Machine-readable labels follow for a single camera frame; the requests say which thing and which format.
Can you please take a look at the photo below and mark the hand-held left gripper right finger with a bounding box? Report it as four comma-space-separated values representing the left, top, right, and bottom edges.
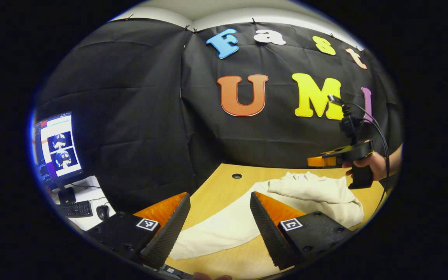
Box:
250, 191, 355, 271

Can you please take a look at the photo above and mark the black monitor stand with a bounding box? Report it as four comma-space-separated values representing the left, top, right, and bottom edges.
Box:
58, 187, 77, 204

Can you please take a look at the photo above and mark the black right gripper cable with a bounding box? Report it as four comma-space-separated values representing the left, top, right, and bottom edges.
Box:
346, 102, 390, 210

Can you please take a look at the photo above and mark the cream long-sleeved top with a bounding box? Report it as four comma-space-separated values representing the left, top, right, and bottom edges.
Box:
168, 171, 364, 260

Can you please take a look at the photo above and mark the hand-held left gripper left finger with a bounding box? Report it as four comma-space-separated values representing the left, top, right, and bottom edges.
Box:
86, 192, 191, 270

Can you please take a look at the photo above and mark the computer monitor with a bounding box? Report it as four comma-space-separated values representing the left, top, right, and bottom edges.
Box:
33, 112, 84, 185

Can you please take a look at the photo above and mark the black backdrop cloth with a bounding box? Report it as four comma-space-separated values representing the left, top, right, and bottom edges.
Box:
33, 17, 403, 212

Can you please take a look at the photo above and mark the black desk cable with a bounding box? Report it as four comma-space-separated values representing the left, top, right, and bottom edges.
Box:
70, 183, 102, 191

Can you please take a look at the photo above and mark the black keyboard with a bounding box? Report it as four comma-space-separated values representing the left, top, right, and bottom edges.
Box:
59, 200, 93, 217

